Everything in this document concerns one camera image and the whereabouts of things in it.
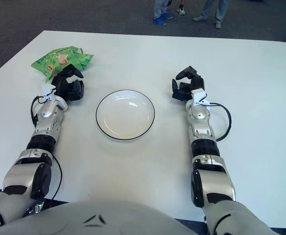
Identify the person with beige shoes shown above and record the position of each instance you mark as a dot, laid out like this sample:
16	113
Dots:
221	9

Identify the person with blue shoes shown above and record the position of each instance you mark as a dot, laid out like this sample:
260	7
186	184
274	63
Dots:
160	9

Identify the white plate black rim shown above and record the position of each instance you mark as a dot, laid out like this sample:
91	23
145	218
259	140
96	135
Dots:
125	115

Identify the shiny metal bracket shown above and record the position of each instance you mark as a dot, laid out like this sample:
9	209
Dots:
38	207

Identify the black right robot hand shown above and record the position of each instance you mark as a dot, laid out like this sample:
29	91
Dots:
196	84

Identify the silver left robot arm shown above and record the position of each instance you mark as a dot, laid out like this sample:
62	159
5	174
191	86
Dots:
23	171

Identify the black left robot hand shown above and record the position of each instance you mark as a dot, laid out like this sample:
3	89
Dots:
62	85

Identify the green snack bag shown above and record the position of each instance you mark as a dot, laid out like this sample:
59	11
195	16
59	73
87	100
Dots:
52	60

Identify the person with white sneaker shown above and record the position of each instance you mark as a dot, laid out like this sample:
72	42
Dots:
181	10

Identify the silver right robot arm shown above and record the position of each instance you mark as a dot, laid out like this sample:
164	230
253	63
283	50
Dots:
213	178

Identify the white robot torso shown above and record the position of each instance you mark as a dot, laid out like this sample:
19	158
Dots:
96	220

